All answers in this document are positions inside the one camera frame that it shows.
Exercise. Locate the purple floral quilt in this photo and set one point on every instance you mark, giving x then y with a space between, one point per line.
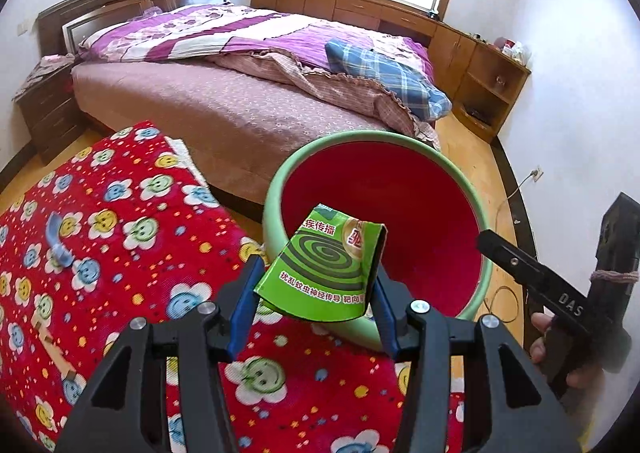
225 33

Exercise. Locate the red smiley flower blanket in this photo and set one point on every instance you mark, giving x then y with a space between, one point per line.
150 283

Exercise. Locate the white wall switch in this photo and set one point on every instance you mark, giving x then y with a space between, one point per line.
22 26

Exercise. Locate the dark wooden bed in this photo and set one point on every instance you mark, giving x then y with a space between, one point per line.
200 108

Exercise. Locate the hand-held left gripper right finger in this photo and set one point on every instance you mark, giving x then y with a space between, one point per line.
387 320

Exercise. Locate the light blue plastic strip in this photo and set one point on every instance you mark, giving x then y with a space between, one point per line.
57 243

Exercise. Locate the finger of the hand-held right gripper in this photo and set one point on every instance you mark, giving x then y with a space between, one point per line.
520 268

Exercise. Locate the blue plaid cloth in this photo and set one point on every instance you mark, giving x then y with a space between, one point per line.
395 78

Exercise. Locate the white undercloth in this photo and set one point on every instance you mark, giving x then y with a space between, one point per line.
187 163

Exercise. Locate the black device on shelf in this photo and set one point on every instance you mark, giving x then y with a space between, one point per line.
477 113

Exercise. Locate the green spiral print carton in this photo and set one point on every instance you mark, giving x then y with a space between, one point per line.
325 273

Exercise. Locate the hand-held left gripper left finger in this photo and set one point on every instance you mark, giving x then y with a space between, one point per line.
245 303

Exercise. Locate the tan paper strip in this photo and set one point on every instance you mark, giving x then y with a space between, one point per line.
50 340

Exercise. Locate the small items on cabinet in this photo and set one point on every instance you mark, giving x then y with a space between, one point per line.
512 50

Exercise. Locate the person's right hand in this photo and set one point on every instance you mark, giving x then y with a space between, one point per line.
538 350

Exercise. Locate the dark wooden nightstand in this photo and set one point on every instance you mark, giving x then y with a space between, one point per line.
47 110

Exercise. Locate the white wall socket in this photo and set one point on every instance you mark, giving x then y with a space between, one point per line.
537 174

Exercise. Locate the wooden cabinet unit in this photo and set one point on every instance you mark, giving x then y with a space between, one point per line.
450 48

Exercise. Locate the red bin with green rim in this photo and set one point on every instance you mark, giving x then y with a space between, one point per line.
410 203

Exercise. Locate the pink patterned cloth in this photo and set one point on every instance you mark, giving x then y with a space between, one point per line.
45 70

